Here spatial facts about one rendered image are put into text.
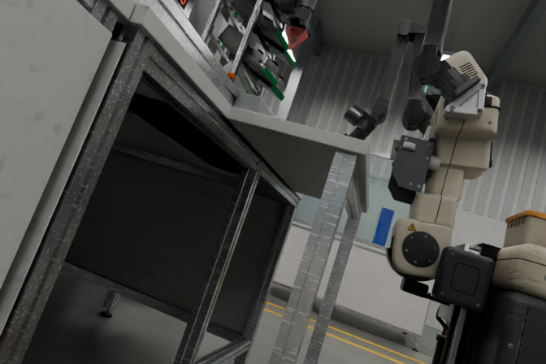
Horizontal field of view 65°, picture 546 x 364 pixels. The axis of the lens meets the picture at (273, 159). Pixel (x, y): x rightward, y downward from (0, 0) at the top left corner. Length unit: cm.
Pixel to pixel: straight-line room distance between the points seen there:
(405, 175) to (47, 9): 106
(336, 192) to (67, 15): 57
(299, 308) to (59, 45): 61
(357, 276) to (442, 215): 375
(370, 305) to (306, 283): 421
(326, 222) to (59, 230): 49
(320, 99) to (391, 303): 641
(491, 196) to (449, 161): 870
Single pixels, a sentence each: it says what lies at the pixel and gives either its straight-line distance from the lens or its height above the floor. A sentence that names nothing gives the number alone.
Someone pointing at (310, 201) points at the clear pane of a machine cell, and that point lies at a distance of 519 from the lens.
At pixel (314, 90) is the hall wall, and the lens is 1058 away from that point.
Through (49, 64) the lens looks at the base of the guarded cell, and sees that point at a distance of 56.
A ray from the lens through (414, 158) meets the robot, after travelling 136.
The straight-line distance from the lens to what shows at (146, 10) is 65.
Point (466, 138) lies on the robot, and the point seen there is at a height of 110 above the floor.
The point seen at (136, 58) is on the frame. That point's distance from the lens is 66.
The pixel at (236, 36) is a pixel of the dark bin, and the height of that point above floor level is 132.
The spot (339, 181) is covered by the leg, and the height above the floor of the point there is 77.
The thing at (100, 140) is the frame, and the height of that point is 66.
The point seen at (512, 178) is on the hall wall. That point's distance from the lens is 1028.
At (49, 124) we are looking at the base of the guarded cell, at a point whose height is 66.
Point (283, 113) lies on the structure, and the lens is 928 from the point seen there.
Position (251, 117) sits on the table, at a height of 85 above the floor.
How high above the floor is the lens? 61
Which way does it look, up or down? 10 degrees up
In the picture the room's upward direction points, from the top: 19 degrees clockwise
